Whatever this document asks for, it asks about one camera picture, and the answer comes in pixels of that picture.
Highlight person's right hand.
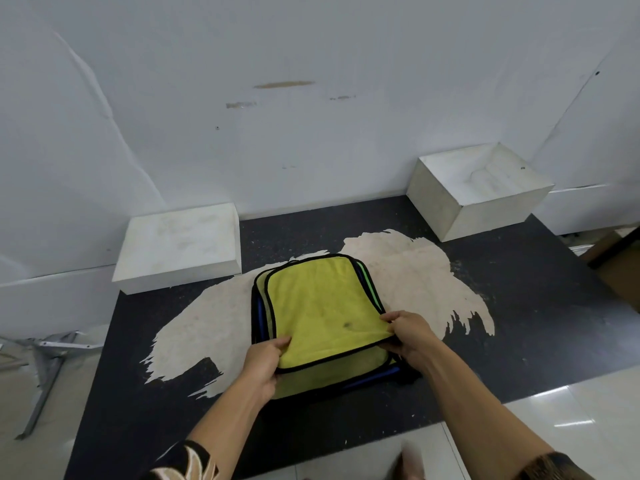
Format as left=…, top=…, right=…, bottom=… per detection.
left=379, top=310, right=441, bottom=373

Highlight person's left hand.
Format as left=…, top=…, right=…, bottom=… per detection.
left=239, top=335, right=293, bottom=413

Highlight stack of microfibre cloths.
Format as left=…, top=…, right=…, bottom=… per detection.
left=249, top=253, right=416, bottom=403

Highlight yellow grey cloth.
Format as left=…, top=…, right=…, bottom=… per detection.
left=263, top=254, right=396, bottom=375

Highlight white box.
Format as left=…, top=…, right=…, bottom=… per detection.
left=405, top=142, right=556, bottom=243

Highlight person's right forearm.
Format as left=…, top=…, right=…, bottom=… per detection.
left=417, top=344, right=556, bottom=480

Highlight person's left forearm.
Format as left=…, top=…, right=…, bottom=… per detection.
left=185, top=384, right=277, bottom=480

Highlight person's patterned left sleeve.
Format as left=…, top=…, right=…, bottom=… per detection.
left=142, top=439, right=221, bottom=480

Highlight person's patterned sleeve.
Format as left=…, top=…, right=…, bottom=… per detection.
left=142, top=439, right=221, bottom=480
left=517, top=450, right=596, bottom=480

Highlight person's right foot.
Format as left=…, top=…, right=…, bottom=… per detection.
left=395, top=439, right=426, bottom=480

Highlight white flat box lid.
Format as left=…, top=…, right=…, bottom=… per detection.
left=111, top=203, right=243, bottom=295

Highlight person's patterned right sleeve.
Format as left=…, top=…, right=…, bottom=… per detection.
left=517, top=450, right=596, bottom=480

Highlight metal bracket frame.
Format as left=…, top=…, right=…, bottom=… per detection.
left=0, top=330, right=106, bottom=441

